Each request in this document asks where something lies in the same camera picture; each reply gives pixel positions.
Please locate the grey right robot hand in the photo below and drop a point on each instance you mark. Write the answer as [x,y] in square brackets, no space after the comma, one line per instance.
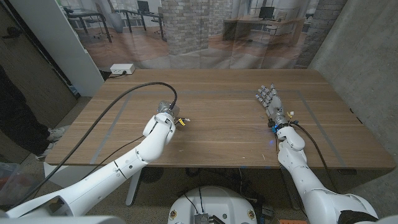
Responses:
[274,104]

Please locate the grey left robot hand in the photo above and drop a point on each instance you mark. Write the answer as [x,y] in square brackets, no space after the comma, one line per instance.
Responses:
[168,108]

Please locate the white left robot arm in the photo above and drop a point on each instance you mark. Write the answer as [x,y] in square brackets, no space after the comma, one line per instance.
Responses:
[118,168]

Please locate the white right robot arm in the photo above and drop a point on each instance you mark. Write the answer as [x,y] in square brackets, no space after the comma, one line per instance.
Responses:
[298,165]

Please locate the white power strip box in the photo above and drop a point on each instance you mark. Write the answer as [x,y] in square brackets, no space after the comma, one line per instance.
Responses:
[122,68]

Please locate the black round floor fan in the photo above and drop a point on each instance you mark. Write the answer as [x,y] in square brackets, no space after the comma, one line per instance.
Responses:
[151,174]

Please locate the printed office backdrop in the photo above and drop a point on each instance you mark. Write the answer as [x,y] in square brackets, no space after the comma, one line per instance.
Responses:
[186,31]

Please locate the white table leg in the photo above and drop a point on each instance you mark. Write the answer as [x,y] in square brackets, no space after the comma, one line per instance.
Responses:
[133,193]

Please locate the black flat floor plate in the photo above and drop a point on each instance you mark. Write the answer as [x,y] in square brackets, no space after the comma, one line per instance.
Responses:
[346,171]

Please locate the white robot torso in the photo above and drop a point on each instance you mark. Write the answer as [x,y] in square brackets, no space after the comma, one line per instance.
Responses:
[214,202]

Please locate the orange flat object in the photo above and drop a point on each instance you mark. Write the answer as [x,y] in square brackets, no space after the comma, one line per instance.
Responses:
[292,221]

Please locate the white leaning board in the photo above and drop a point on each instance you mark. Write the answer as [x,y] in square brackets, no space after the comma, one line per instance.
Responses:
[62,40]

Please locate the person in dark trousers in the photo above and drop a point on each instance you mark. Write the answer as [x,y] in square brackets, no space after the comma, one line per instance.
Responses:
[15,124]

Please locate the clear plastic bin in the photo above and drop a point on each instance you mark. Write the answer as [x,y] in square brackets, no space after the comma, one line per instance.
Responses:
[12,183]

